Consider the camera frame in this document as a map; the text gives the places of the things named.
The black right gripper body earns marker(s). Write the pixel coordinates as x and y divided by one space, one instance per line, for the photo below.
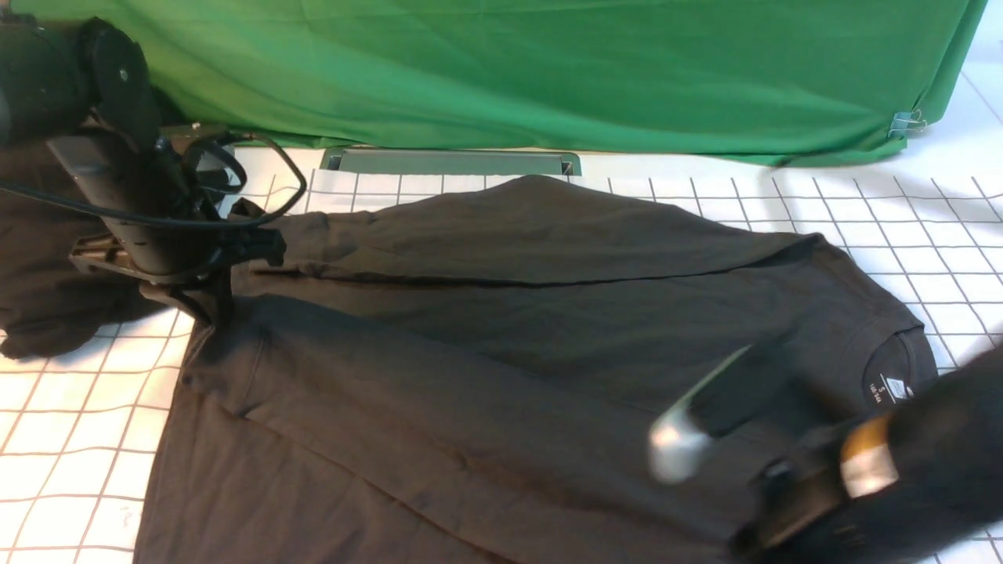
801 502

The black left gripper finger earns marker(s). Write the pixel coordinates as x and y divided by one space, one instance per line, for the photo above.
207 297

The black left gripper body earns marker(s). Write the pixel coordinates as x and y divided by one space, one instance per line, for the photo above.
162 229

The gray long-sleeve top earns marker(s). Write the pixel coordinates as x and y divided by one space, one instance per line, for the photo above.
471 379

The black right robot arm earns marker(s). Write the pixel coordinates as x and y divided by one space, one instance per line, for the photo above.
893 488

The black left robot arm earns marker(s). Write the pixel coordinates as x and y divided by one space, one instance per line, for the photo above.
83 89

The black clothes pile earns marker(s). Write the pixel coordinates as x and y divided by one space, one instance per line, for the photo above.
48 306

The gray metal table slot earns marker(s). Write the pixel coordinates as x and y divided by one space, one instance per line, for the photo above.
370 160

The silver binder clip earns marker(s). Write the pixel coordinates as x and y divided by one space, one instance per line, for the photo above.
903 124

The green backdrop cloth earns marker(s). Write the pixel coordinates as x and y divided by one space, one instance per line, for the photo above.
757 81

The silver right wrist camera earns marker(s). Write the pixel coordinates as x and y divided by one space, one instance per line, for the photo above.
738 390

